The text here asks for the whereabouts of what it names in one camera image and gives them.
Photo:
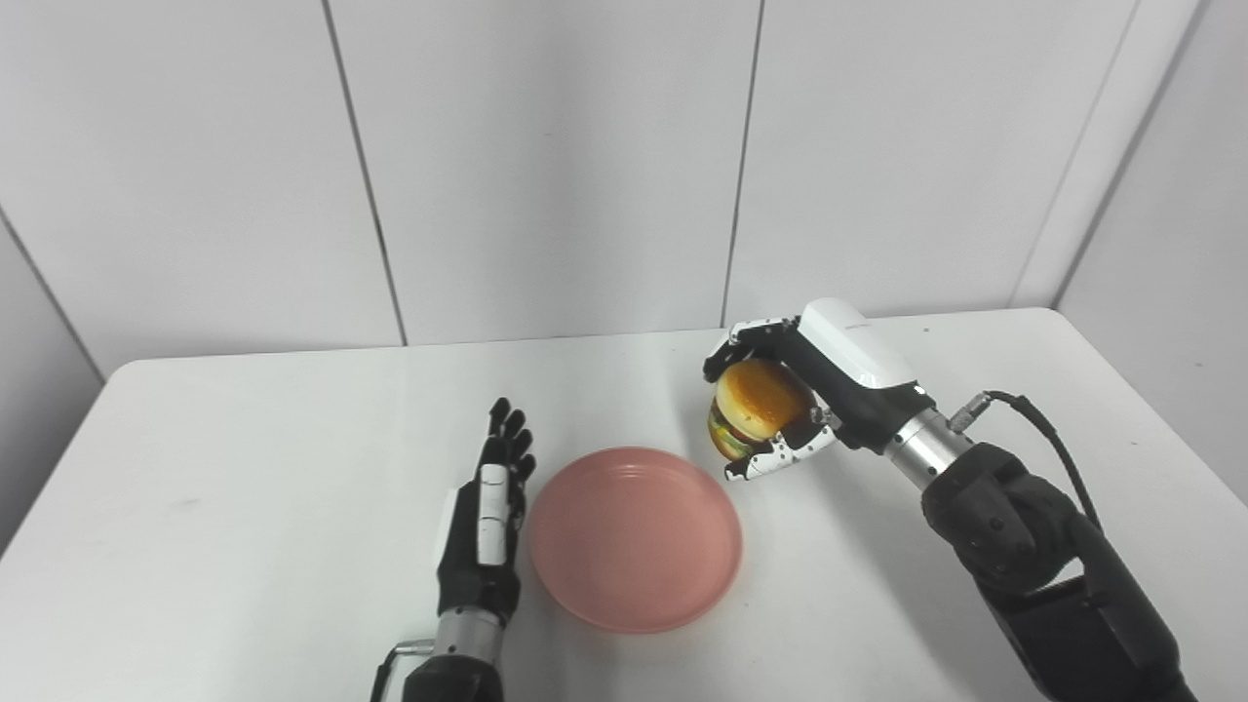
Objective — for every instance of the toy hamburger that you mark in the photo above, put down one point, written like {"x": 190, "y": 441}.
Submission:
{"x": 756, "y": 405}

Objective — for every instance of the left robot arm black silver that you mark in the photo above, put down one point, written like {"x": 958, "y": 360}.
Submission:
{"x": 453, "y": 653}

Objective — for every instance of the pink round plate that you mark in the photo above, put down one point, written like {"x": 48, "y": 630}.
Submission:
{"x": 635, "y": 539}

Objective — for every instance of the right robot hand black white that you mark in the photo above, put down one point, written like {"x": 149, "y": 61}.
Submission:
{"x": 838, "y": 375}

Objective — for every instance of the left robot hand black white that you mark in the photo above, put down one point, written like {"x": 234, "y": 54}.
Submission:
{"x": 485, "y": 531}

